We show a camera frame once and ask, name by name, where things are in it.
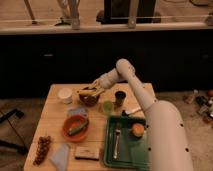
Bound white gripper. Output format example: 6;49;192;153
89;74;113;97

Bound yellow banana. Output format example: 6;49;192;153
77;89;98;97

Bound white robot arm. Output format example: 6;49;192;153
90;59;194;171

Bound dark purple bowl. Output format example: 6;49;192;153
79;95;99;107

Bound small green cup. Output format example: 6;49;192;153
102;101;114;115

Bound dark metal cup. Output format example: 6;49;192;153
115;91;126;106

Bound light blue sponge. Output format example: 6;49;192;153
67;107;88;117

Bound white paper cup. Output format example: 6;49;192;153
58;88;72;104

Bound green cucumber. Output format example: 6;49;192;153
68;120;89;136

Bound orange plate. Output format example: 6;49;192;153
62;115;89;142

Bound orange fruit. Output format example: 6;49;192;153
132;123;144;137

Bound brown rectangular block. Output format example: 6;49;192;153
75;146;100;161

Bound green tray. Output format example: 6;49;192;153
103;116;150;171

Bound folded grey cloth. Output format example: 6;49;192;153
49;144;70;171

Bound black tripod stand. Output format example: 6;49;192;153
0;108;29;156

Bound white spatula black handle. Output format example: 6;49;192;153
122;107;141;116

